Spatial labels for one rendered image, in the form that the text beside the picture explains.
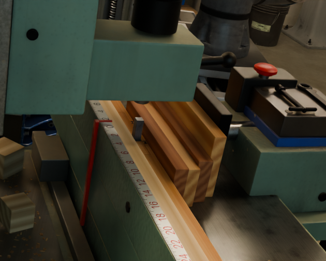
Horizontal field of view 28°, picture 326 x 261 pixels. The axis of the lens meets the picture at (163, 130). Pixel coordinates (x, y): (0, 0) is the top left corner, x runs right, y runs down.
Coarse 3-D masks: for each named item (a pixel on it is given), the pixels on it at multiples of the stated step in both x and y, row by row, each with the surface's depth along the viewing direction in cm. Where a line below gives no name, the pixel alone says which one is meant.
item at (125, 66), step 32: (96, 32) 68; (128, 32) 69; (96, 64) 67; (128, 64) 68; (160, 64) 70; (192, 64) 71; (96, 96) 69; (128, 96) 70; (160, 96) 71; (192, 96) 73
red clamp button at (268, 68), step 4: (256, 64) 82; (260, 64) 82; (264, 64) 82; (268, 64) 82; (256, 68) 81; (260, 68) 81; (264, 68) 81; (268, 68) 81; (272, 68) 81; (276, 68) 82; (260, 72) 81; (264, 72) 81; (268, 72) 81; (272, 72) 81; (276, 72) 81
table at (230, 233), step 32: (64, 128) 91; (96, 192) 76; (224, 192) 77; (96, 224) 76; (224, 224) 70; (256, 224) 72; (288, 224) 73; (320, 224) 80; (128, 256) 65; (224, 256) 65; (256, 256) 66; (288, 256) 67; (320, 256) 68
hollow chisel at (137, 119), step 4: (136, 120) 75; (140, 120) 75; (136, 124) 75; (140, 124) 75; (136, 128) 75; (140, 128) 76; (132, 132) 76; (136, 132) 76; (140, 132) 76; (132, 136) 76; (136, 136) 76; (140, 136) 76; (136, 140) 76; (140, 140) 76
